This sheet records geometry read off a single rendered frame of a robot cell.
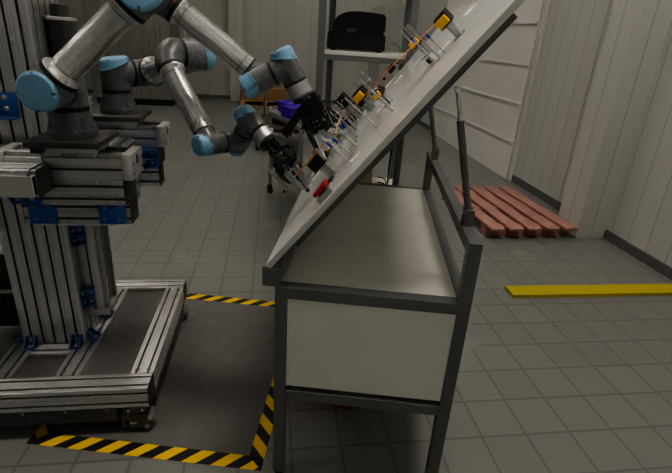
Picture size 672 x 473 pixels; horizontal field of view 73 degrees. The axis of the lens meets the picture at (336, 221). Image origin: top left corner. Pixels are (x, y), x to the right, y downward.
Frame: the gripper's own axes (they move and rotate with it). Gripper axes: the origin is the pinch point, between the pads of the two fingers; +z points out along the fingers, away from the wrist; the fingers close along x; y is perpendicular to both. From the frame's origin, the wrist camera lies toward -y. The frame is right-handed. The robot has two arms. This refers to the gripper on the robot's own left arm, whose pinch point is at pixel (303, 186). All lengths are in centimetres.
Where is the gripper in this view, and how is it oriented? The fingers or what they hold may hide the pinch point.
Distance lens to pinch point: 159.2
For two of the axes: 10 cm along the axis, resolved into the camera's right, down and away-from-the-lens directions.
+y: 1.5, -2.8, -9.5
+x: 7.5, -5.9, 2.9
